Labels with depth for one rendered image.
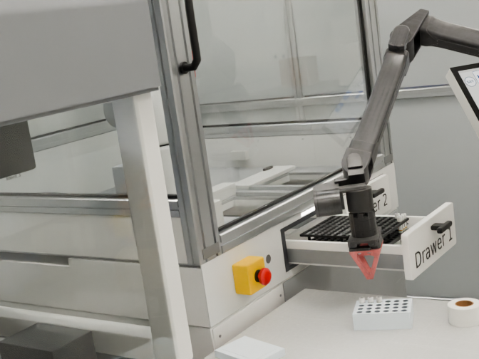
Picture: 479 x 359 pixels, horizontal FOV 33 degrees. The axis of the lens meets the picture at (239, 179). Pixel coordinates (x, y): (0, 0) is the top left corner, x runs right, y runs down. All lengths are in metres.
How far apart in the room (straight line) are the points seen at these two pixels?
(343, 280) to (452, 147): 1.57
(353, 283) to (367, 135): 0.65
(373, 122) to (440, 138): 1.91
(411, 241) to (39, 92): 1.04
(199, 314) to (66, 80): 0.83
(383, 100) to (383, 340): 0.55
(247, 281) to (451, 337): 0.46
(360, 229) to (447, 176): 2.05
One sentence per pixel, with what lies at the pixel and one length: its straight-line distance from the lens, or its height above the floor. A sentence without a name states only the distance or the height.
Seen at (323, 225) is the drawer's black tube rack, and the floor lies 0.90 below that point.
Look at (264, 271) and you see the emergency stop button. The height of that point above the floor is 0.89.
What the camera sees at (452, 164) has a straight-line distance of 3.77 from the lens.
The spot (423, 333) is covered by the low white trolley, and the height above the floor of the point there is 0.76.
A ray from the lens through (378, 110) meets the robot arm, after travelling 1.88.
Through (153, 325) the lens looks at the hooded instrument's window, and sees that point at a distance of 1.29.
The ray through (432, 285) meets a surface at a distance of 3.97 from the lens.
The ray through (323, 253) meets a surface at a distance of 1.99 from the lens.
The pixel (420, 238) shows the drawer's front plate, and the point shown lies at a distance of 1.92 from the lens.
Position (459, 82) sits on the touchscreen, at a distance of 2.79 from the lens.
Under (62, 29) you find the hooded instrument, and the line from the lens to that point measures 1.13.
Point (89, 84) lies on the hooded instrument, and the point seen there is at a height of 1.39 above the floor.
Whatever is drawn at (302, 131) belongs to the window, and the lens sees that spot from 2.14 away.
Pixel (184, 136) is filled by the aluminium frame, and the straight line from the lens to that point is 1.70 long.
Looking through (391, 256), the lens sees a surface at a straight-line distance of 1.90.
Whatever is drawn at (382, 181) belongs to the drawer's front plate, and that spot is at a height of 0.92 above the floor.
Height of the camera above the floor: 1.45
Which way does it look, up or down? 11 degrees down
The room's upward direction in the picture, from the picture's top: 8 degrees counter-clockwise
